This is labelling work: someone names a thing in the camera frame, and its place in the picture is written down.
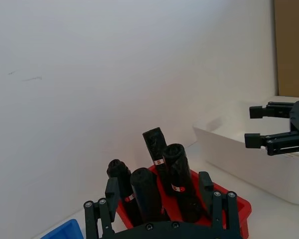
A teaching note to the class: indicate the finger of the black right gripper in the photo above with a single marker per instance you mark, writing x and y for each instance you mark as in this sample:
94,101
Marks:
276,110
279,144

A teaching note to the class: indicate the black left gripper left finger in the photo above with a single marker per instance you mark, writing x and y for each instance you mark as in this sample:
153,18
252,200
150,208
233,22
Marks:
112,191

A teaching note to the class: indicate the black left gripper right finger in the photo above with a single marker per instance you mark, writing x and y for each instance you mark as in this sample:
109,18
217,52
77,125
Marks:
206,189

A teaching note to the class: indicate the thin black bag roll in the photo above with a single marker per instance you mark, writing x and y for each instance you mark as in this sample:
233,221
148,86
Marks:
119,169

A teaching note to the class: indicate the thick black bag roll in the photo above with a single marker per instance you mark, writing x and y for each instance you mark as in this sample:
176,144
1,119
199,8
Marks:
179,174
145,191

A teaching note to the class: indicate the red plastic bin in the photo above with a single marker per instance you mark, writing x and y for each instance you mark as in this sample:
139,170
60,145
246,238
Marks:
239,206

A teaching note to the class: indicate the white plastic bin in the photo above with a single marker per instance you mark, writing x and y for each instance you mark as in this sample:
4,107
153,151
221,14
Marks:
239,156

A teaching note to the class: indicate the blue plastic bin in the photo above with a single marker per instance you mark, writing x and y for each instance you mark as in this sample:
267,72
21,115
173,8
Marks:
64,230

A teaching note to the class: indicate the flattened black bag roll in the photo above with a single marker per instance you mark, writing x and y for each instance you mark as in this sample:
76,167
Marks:
153,144

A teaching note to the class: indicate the brown cardboard box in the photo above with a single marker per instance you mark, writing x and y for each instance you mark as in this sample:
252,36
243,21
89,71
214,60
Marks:
292,47

